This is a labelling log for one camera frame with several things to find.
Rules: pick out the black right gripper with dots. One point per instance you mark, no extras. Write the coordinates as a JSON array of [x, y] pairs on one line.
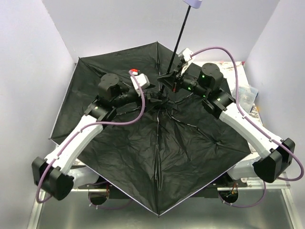
[[175, 79]]

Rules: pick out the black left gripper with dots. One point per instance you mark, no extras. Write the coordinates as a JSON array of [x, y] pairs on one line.
[[147, 100]]

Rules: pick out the lavender folding umbrella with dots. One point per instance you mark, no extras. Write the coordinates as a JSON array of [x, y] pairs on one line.
[[166, 156]]

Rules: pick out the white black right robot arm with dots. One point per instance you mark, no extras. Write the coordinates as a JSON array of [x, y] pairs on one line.
[[274, 153]]

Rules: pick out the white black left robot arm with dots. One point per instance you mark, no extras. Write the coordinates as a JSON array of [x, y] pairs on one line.
[[54, 173]]

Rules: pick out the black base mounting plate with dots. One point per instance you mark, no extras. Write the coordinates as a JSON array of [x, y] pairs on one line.
[[105, 189]]

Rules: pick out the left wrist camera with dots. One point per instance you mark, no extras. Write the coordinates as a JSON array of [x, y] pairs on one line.
[[139, 80]]

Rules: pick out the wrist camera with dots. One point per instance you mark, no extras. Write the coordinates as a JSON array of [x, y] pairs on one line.
[[139, 80], [185, 57]]

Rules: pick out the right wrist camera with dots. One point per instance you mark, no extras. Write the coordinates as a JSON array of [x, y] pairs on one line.
[[185, 57]]

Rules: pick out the aluminium frame rail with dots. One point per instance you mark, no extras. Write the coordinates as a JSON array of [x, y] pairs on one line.
[[35, 215]]

